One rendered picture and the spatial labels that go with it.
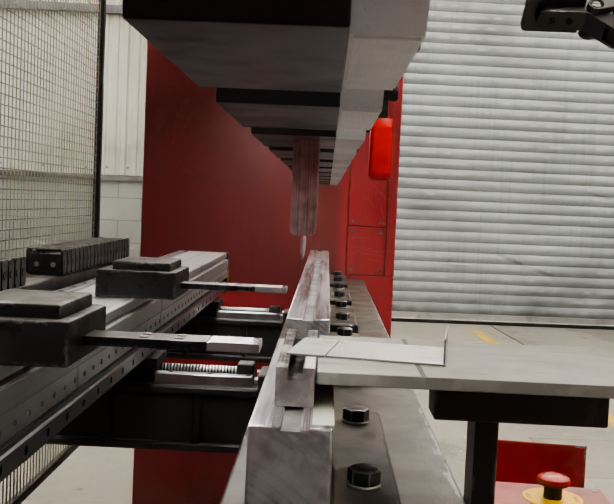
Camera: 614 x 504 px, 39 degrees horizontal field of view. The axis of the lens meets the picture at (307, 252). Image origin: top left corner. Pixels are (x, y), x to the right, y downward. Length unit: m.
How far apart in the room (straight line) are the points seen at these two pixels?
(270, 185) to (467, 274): 5.87
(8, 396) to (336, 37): 0.55
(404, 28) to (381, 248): 2.65
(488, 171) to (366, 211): 5.80
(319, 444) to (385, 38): 0.40
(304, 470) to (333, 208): 2.30
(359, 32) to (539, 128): 8.54
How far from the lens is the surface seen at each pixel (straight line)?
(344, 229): 2.89
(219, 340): 0.75
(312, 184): 0.69
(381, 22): 0.26
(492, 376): 0.69
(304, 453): 0.62
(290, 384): 0.67
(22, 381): 0.79
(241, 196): 2.90
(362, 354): 0.73
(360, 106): 0.46
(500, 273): 8.70
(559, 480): 1.12
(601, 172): 8.97
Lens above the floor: 1.13
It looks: 3 degrees down
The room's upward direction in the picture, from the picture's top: 3 degrees clockwise
